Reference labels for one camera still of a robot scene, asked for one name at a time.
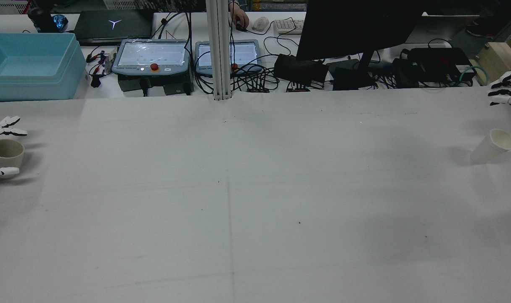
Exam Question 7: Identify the white plastic basket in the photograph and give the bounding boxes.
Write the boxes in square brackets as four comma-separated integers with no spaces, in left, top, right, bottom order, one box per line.
[103,0,155,10]
[0,0,29,15]

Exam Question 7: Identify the large black electronics box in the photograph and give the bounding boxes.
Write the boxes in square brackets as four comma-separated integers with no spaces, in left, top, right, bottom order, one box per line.
[393,47,477,88]

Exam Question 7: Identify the black monitor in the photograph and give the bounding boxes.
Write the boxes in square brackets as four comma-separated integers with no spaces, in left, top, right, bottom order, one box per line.
[296,0,424,82]

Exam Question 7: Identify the teach pendant with wrinkled film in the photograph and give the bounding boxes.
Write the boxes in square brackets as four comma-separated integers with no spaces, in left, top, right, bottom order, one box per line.
[111,39,191,77]

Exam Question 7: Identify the bystander bare hand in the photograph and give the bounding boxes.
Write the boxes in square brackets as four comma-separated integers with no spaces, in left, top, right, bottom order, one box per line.
[230,3,250,30]

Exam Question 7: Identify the white table cover sheet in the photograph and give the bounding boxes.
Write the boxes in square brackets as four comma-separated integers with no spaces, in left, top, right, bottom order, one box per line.
[0,86,511,303]

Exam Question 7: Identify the wooden box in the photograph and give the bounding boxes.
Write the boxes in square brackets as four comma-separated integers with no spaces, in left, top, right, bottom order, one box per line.
[478,37,511,85]

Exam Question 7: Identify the black laptop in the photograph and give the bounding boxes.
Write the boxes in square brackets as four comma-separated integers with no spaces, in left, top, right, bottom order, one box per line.
[74,9,155,45]

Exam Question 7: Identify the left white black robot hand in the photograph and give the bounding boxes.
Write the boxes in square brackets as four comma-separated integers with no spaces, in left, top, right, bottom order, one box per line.
[0,116,29,177]

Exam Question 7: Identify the teal cable loop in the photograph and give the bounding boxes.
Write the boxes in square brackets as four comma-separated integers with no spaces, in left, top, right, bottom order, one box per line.
[459,65,490,87]

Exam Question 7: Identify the white keyboard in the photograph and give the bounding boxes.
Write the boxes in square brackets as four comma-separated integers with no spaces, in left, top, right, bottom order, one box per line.
[274,19,305,35]

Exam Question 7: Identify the black adapter box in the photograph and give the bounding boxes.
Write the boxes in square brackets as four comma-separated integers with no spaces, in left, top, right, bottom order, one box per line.
[332,65,376,91]

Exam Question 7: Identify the aluminium profile post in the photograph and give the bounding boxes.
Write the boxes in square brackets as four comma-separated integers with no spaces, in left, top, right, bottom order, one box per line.
[206,0,232,101]

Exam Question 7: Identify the red black clip leads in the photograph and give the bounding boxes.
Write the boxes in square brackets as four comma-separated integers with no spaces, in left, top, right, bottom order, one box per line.
[86,50,113,76]

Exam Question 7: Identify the grey blue teach pendant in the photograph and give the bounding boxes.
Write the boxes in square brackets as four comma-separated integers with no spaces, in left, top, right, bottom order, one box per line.
[195,40,263,76]

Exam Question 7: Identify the grey electronics box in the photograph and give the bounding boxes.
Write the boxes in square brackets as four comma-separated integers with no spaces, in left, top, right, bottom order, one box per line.
[163,82,193,96]

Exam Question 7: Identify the light blue plastic bin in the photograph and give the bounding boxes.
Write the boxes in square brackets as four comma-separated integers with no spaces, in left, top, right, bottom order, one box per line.
[0,33,87,102]

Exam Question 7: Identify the white paper cup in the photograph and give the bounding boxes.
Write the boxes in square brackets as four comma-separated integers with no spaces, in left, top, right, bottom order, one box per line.
[470,128,511,165]

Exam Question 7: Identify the black power brick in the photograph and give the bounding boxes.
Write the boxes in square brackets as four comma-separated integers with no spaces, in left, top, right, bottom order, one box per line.
[274,54,329,87]

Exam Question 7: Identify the black cylindrical object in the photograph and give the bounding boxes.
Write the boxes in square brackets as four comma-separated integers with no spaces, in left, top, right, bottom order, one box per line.
[27,6,56,33]

